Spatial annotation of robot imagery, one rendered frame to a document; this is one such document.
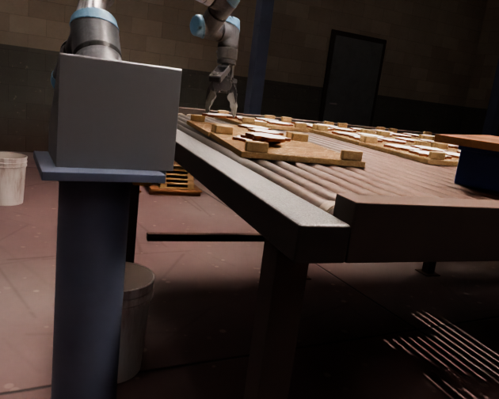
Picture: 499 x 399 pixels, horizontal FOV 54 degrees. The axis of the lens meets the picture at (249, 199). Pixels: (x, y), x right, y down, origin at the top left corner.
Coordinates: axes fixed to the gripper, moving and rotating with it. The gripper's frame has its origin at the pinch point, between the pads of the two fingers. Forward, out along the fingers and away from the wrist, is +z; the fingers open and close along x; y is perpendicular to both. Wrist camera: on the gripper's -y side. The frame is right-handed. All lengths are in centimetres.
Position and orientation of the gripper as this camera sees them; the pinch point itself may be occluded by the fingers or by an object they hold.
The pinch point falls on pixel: (219, 114)
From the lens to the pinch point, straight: 188.7
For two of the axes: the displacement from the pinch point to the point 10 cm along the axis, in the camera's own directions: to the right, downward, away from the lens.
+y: 2.2, -1.3, 9.7
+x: -9.7, -1.4, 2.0
